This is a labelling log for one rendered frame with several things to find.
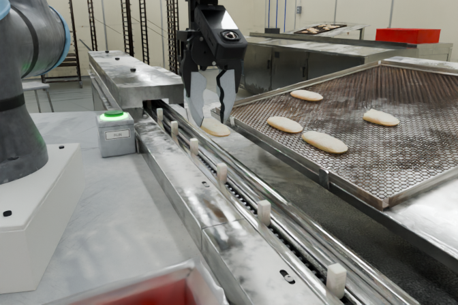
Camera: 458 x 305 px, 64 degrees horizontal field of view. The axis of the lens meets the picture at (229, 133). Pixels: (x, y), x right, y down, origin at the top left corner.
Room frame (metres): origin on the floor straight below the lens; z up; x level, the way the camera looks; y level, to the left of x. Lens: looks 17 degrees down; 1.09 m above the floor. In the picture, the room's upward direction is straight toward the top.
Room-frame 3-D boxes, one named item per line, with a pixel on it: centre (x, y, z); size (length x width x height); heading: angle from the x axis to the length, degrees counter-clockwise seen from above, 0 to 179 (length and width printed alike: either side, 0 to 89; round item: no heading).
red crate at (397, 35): (3.91, -1.84, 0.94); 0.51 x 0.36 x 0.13; 28
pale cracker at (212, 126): (0.58, 0.03, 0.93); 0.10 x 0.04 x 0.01; 24
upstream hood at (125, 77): (1.56, 0.46, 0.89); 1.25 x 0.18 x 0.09; 24
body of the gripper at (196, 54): (0.61, 0.04, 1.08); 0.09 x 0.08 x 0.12; 24
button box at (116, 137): (0.75, 0.24, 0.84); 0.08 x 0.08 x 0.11; 24
